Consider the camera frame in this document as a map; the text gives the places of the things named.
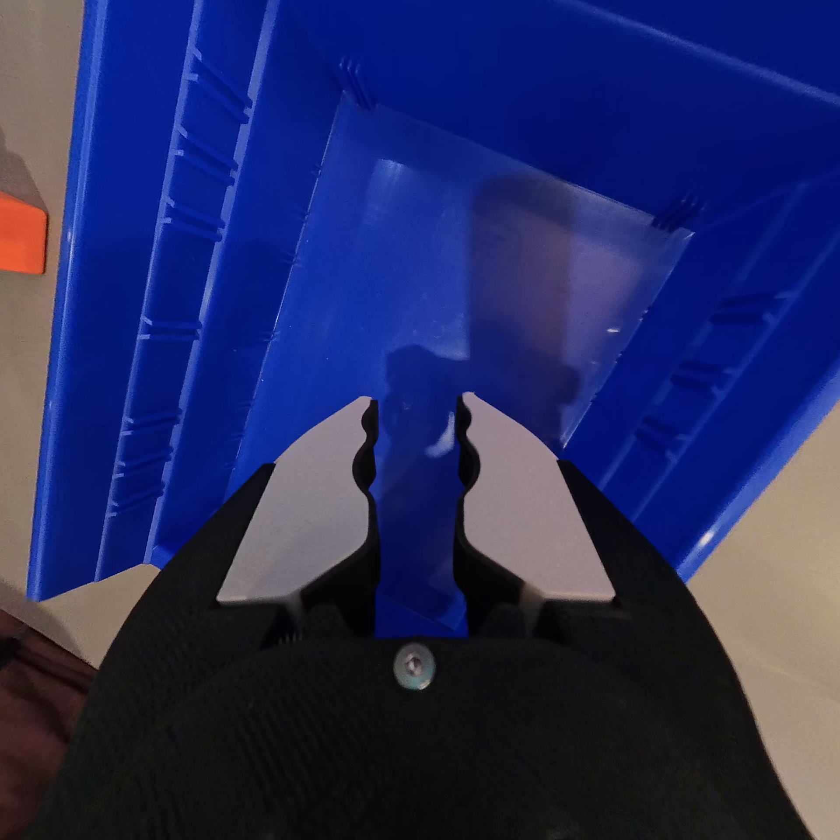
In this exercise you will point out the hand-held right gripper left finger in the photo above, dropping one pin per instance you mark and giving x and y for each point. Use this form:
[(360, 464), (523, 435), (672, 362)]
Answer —
[(302, 525)]

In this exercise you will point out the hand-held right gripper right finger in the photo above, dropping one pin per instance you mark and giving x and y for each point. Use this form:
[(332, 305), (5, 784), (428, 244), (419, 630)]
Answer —
[(531, 525)]

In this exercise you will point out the blue plastic bin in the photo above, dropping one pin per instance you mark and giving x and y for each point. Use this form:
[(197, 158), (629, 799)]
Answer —
[(459, 197)]

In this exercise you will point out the orange cube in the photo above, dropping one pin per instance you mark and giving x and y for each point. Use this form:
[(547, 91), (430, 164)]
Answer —
[(23, 236)]

